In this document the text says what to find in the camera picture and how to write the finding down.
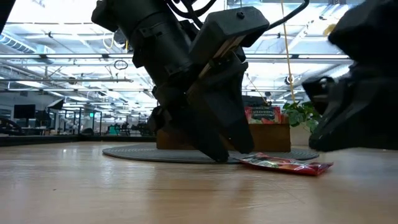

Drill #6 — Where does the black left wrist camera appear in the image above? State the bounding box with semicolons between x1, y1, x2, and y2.
147;105;172;132

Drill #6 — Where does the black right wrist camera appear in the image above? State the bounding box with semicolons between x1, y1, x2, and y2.
302;76;336;114

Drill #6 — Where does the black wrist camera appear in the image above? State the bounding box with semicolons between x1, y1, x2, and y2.
302;76;336;114
147;105;172;132

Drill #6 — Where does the black aluminium table frame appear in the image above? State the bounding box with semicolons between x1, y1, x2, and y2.
0;134;157;147

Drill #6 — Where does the wooden compartment box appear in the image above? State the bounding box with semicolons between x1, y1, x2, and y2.
156;114;292;153

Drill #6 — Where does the yellow cable tag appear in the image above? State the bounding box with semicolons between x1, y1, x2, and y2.
322;24;337;37

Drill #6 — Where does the black desk monitor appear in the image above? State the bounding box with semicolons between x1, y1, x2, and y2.
13;104;36;119

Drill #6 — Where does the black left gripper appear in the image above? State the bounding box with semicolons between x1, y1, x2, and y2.
189;6;271;154

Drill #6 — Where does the potted green plant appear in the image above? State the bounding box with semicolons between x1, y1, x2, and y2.
282;101;323;135

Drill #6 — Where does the yellow hanging cable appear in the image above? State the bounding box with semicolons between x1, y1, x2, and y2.
280;0;297;104

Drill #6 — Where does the black robot cell frame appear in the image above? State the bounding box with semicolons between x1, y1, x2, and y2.
62;107;103;135

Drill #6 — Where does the round grey woven placemat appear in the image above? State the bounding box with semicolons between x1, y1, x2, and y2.
102;142;320;165

